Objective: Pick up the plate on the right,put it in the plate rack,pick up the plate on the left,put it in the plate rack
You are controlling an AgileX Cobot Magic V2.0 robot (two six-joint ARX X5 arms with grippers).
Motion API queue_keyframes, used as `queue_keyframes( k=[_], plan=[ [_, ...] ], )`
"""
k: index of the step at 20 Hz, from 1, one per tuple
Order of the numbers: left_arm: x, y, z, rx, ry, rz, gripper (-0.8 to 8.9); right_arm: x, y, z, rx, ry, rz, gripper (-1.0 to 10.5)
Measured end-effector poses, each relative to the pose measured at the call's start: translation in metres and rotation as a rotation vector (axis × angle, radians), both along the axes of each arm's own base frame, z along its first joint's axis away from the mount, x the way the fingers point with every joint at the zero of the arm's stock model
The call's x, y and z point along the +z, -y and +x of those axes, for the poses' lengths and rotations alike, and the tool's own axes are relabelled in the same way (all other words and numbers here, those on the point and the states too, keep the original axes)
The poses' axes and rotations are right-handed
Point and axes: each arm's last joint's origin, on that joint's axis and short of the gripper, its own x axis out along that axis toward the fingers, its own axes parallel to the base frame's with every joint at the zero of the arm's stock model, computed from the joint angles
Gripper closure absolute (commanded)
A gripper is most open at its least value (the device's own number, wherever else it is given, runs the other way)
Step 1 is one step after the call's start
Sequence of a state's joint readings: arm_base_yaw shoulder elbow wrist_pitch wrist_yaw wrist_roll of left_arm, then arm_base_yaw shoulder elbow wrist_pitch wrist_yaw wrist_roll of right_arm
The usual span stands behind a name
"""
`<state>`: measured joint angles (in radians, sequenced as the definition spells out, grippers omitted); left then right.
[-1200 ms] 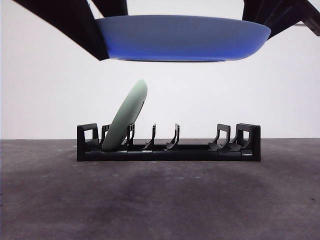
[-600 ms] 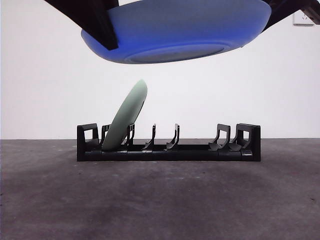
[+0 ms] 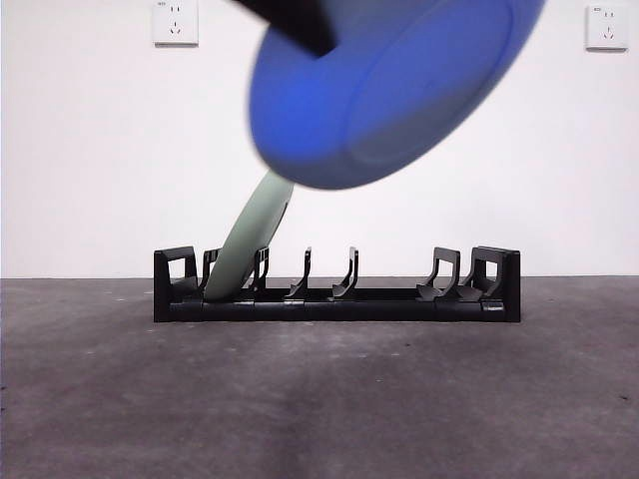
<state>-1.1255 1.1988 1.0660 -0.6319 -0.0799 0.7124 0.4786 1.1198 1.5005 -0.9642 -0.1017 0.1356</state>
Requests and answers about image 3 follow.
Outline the blue round plate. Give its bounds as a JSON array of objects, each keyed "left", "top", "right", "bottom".
[{"left": 246, "top": 0, "right": 548, "bottom": 192}]

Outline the pale green round plate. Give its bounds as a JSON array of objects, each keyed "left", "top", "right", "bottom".
[{"left": 205, "top": 171, "right": 296, "bottom": 303}]

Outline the black plastic plate rack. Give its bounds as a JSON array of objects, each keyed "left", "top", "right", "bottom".
[{"left": 152, "top": 244, "right": 522, "bottom": 323}]

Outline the white wall socket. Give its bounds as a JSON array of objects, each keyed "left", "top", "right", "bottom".
[
  {"left": 152, "top": 0, "right": 200, "bottom": 48},
  {"left": 584, "top": 4, "right": 629, "bottom": 52}
]

